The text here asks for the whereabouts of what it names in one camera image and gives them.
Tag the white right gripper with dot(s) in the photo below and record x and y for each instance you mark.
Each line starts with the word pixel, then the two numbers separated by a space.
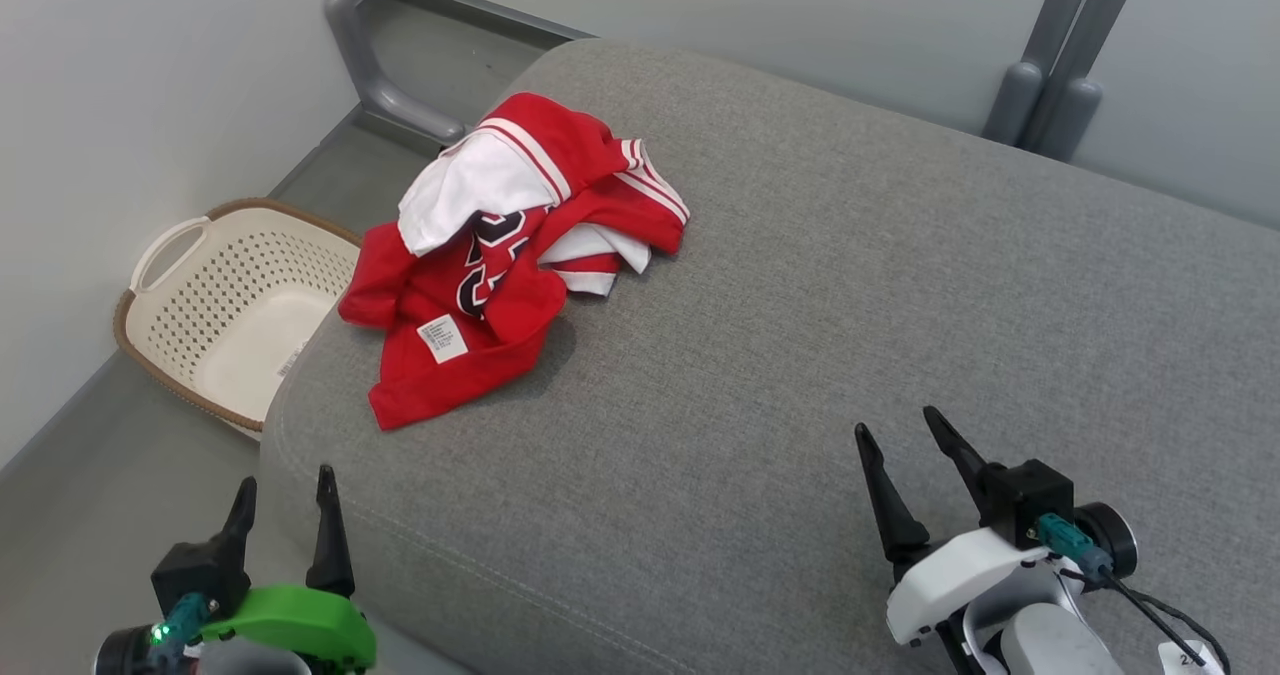
pixel 960 575

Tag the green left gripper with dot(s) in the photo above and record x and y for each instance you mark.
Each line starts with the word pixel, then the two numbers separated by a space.
pixel 300 620

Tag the red pants with white panels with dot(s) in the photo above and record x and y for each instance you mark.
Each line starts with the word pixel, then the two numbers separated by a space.
pixel 600 170

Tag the grey fabric sofa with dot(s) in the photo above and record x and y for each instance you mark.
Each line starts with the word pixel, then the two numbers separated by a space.
pixel 800 305

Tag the cream laundry basket brown rim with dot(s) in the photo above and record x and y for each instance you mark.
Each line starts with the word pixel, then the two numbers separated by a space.
pixel 240 305

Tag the red jersey shirt number 23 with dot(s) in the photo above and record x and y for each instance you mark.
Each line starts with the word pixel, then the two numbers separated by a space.
pixel 500 265

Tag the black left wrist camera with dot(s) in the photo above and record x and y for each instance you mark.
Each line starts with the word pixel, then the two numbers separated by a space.
pixel 200 570

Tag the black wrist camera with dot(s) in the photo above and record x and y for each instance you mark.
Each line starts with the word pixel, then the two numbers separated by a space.
pixel 1030 500
pixel 200 570

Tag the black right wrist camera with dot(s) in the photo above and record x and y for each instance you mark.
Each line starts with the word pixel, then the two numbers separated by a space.
pixel 1030 500

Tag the grey metal double post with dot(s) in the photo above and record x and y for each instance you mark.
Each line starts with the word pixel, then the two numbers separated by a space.
pixel 1070 115

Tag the grey metal frame leg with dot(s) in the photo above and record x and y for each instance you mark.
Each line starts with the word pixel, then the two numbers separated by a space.
pixel 350 45

